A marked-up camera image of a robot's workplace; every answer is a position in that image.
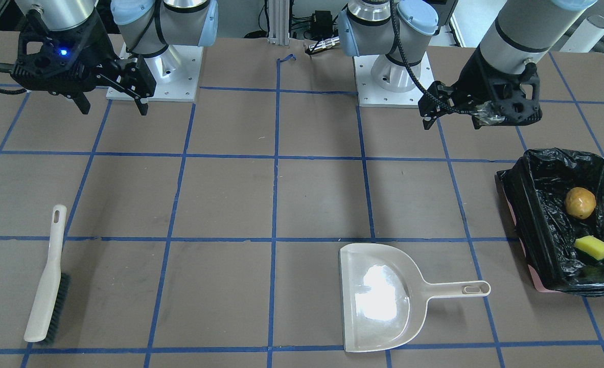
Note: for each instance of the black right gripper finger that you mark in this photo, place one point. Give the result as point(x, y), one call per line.
point(81, 101)
point(131, 77)

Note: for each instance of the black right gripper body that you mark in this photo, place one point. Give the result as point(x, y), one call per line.
point(99, 47)

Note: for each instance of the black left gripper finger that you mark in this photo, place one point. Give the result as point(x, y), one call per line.
point(435, 102)

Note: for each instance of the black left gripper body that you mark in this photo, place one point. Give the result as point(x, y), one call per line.
point(473, 76)

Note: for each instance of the brown plastic potato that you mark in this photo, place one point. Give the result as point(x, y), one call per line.
point(580, 203)

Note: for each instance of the yellow green sponge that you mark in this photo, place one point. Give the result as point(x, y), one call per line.
point(590, 245)

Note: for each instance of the beige plastic dustpan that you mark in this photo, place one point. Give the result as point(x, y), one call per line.
point(385, 296)

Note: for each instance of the beige hand brush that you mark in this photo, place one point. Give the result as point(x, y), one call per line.
point(52, 289)

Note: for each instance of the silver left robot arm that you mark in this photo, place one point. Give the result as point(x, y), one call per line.
point(521, 31)

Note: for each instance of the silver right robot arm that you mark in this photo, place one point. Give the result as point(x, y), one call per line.
point(147, 27)

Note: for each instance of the black trash bag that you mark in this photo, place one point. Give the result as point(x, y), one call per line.
point(535, 189)

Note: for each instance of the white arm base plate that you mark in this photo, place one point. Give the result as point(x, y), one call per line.
point(382, 83)
point(176, 73)

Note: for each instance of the aluminium frame post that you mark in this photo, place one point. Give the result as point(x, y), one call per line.
point(279, 19)

